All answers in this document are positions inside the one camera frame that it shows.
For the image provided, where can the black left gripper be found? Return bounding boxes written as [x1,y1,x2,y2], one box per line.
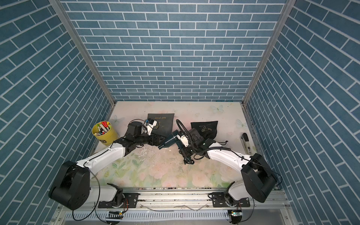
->
[134,131,167,146]

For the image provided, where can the grey hair dryer bag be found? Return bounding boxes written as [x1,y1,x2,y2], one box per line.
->
[148,113,174,137]

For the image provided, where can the black hair dryer bag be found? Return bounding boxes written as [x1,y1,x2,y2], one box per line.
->
[191,121,218,139]

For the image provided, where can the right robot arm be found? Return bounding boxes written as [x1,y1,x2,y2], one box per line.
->
[172,119,278,206]

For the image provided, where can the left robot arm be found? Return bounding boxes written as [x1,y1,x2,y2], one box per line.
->
[48,119,162,211]

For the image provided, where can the yellow pen holder cup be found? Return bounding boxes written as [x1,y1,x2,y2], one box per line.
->
[92,121,119,146]

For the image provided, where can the red marker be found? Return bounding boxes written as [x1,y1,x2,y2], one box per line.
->
[102,121,110,129]

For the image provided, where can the white black stapler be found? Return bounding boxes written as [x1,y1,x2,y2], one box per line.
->
[241,133,253,155]

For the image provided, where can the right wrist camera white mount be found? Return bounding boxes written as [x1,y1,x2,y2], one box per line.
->
[180,135,189,147]

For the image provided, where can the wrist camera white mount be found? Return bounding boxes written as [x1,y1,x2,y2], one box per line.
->
[145,119,158,135]
[180,135,189,147]

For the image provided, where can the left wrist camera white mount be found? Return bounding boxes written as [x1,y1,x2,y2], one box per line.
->
[145,119,158,135]

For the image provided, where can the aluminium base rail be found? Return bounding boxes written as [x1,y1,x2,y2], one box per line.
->
[50,188,298,225]

